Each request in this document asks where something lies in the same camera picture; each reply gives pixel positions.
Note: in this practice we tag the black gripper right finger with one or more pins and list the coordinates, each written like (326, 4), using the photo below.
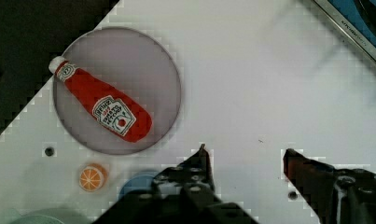
(337, 196)

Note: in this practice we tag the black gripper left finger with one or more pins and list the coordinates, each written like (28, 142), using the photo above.
(184, 194)

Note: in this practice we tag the blue cup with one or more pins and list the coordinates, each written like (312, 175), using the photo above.
(139, 181)

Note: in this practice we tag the orange slice toy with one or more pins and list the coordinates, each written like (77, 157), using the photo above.
(92, 177)

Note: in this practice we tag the red plush ketchup bottle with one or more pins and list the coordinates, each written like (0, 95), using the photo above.
(111, 108)

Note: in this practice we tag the grey round plate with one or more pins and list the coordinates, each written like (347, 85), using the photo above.
(134, 63)

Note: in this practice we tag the green mug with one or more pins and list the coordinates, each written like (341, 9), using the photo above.
(51, 216)

